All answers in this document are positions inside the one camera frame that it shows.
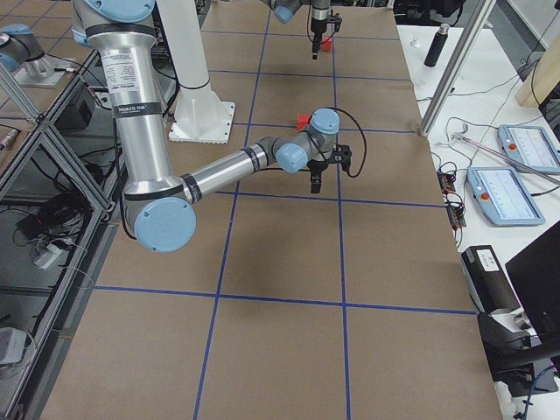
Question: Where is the black monitor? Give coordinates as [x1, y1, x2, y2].
[506, 222, 560, 340]

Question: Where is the black power adapter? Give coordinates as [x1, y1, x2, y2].
[16, 214, 44, 240]

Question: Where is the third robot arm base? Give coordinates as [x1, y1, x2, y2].
[1, 24, 74, 88]

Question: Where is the far teach pendant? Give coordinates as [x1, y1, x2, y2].
[498, 125, 559, 175]

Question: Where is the black water bottle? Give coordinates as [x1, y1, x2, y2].
[423, 24, 450, 67]

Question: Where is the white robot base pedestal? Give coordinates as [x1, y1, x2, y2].
[157, 0, 235, 144]

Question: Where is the black box with label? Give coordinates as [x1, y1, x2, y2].
[460, 245, 521, 315]

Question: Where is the black monitor stand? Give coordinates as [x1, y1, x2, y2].
[477, 313, 559, 397]

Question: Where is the aluminium frame post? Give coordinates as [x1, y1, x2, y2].
[418, 0, 496, 138]

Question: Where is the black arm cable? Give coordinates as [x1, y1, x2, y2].
[305, 107, 368, 179]

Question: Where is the white power strip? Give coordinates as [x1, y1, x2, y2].
[33, 244, 62, 270]

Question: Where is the wooden board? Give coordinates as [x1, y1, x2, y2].
[515, 35, 559, 108]

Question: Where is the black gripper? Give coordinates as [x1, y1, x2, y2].
[310, 16, 342, 60]
[307, 153, 335, 194]

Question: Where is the metal rod tool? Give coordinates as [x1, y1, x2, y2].
[451, 132, 553, 176]

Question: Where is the teach pendant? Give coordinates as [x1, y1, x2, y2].
[498, 125, 559, 175]
[466, 166, 546, 227]

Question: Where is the near teach pendant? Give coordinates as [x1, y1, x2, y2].
[466, 166, 546, 227]

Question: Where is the small circuit board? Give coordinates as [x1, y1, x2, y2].
[437, 171, 456, 194]
[445, 202, 466, 230]

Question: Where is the red foam cube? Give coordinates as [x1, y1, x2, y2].
[297, 114, 312, 131]
[320, 37, 333, 52]

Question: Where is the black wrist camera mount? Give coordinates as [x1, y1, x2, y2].
[331, 144, 352, 175]

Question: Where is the black device under table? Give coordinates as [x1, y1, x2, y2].
[54, 87, 95, 130]

